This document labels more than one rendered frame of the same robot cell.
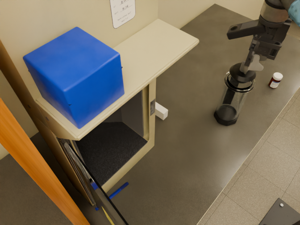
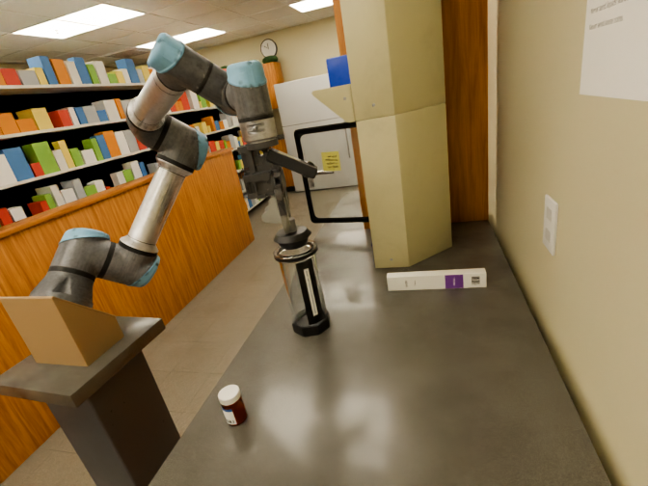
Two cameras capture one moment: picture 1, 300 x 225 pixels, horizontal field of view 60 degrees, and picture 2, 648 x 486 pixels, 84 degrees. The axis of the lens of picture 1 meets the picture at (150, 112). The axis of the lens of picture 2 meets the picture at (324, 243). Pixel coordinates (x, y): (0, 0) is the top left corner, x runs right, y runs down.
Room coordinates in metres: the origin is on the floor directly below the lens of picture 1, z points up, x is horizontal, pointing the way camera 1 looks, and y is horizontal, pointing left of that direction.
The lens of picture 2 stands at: (1.44, -0.59, 1.49)
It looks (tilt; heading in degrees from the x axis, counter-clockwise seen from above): 22 degrees down; 156
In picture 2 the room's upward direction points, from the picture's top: 11 degrees counter-clockwise
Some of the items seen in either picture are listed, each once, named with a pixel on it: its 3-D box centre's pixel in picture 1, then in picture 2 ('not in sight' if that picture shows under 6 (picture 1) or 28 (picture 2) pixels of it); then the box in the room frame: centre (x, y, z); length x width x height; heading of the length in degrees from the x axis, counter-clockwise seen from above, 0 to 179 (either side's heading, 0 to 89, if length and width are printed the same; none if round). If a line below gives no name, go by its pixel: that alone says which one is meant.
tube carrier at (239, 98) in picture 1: (232, 98); (303, 286); (0.66, -0.33, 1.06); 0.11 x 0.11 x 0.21
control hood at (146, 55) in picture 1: (127, 84); (343, 102); (0.36, 0.05, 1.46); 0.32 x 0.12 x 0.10; 138
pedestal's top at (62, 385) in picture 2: not in sight; (84, 353); (0.29, -0.91, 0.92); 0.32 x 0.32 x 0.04; 44
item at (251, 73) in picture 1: (243, 70); (291, 231); (0.66, -0.33, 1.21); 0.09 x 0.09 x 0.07
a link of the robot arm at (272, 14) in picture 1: (276, 9); (258, 131); (0.66, -0.35, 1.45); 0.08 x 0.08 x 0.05
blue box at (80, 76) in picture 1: (78, 77); (345, 71); (0.29, 0.11, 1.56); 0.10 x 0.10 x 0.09; 48
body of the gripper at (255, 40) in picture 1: (268, 35); (263, 169); (0.65, -0.35, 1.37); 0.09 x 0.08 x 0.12; 63
